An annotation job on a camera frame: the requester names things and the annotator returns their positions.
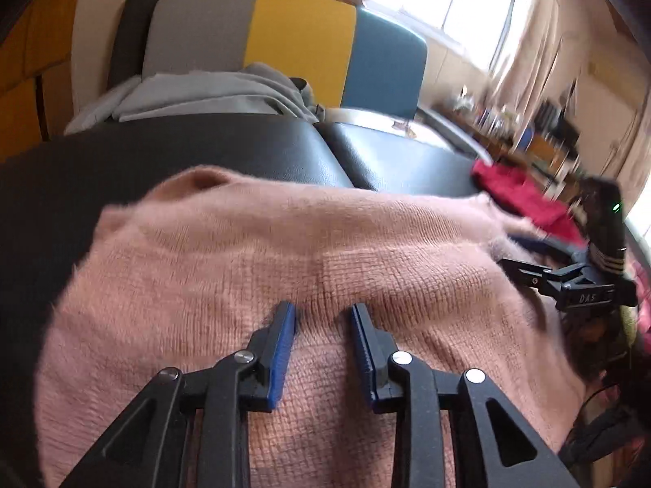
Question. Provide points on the grey yellow blue sofa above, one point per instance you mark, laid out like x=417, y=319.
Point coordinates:
x=300, y=35

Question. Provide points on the wooden desk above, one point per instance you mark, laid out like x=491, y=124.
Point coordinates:
x=483, y=134

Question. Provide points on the grey garment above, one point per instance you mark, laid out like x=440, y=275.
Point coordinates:
x=203, y=96

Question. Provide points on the person's right forearm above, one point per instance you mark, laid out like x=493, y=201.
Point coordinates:
x=610, y=427

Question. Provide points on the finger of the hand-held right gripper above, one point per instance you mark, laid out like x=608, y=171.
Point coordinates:
x=554, y=250
x=529, y=274

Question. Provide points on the group of desk jars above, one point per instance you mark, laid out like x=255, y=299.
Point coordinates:
x=488, y=114

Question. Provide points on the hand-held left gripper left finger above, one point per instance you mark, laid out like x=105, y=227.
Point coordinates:
x=285, y=356

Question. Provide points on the white printed pillow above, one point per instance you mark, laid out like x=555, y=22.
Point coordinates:
x=376, y=119

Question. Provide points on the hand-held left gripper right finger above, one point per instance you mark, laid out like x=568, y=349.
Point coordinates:
x=362, y=350

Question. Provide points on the red garment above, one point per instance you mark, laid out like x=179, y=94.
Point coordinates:
x=513, y=193

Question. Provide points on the blue chair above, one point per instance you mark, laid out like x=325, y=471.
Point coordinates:
x=525, y=137

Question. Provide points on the pink knit sweater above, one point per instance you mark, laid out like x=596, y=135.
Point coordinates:
x=254, y=244

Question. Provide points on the black monitor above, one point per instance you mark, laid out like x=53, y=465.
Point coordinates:
x=557, y=122

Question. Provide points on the black upright panel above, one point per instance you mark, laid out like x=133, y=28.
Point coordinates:
x=132, y=35

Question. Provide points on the orange wooden cabinet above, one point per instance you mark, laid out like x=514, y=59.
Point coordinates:
x=25, y=101

